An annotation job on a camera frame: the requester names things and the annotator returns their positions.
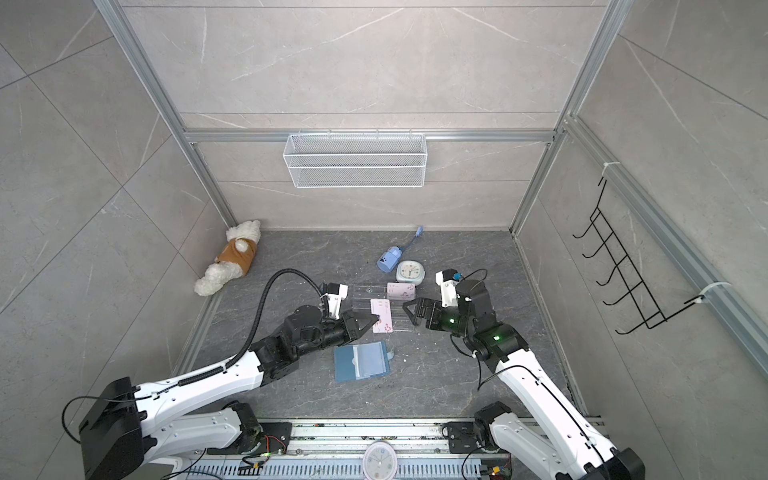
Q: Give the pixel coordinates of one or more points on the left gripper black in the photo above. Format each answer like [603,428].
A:
[351,327]

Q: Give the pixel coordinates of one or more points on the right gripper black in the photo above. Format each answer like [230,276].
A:
[434,307]

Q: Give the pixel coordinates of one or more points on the pink white credit card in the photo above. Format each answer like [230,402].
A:
[401,291]

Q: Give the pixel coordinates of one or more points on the card with black stripe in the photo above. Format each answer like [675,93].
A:
[382,309]

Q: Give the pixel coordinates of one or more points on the clear acrylic organizer tray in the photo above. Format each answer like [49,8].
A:
[362,294]

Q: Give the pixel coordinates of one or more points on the blue leather card holder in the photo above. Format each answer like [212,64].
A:
[358,362]

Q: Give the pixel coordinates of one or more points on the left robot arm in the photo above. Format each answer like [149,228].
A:
[131,425]

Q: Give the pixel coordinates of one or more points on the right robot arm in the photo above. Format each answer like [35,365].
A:
[568,447]

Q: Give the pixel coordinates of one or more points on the small white round clock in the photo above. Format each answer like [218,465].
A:
[410,272]

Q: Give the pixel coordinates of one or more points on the blue brush tool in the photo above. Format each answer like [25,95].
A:
[391,258]

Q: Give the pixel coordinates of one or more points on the white clock at front edge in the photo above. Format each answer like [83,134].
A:
[380,462]

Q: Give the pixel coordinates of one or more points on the white teddy bear brown vest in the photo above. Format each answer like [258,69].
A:
[234,261]

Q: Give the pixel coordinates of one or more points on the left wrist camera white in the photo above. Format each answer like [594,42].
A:
[332,298]

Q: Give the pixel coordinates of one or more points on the aluminium front rail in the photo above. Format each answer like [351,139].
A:
[425,448]

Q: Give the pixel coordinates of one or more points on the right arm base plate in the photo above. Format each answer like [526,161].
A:
[461,436]

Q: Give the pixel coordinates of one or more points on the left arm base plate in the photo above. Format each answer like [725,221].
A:
[269,437]

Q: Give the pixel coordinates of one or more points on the white wire mesh basket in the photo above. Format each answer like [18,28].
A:
[356,160]

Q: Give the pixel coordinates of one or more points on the black wire hook rack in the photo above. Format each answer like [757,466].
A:
[627,272]

